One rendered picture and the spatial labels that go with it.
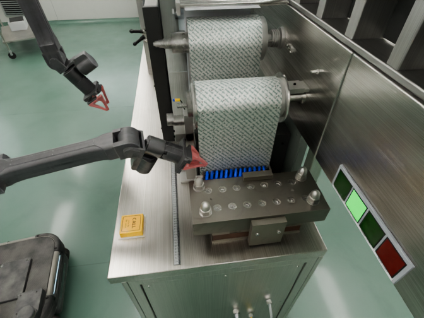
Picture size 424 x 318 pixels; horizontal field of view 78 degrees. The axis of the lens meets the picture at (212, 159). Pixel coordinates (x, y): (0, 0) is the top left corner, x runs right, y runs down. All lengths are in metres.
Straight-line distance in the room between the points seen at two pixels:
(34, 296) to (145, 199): 0.89
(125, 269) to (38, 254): 1.05
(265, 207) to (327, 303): 1.15
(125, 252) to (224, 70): 0.66
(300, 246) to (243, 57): 0.63
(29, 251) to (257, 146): 1.48
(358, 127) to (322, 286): 1.38
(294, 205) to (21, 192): 2.24
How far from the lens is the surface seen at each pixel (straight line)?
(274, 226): 0.79
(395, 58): 0.58
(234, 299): 1.14
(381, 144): 0.59
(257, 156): 0.87
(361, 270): 2.04
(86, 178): 2.48
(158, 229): 0.90
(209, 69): 0.93
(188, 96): 0.75
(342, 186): 0.69
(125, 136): 0.74
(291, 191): 0.85
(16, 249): 1.96
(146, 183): 1.04
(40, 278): 1.78
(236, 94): 0.73
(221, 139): 0.79
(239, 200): 0.80
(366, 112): 0.62
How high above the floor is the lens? 1.65
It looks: 43 degrees down
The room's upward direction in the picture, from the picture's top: straight up
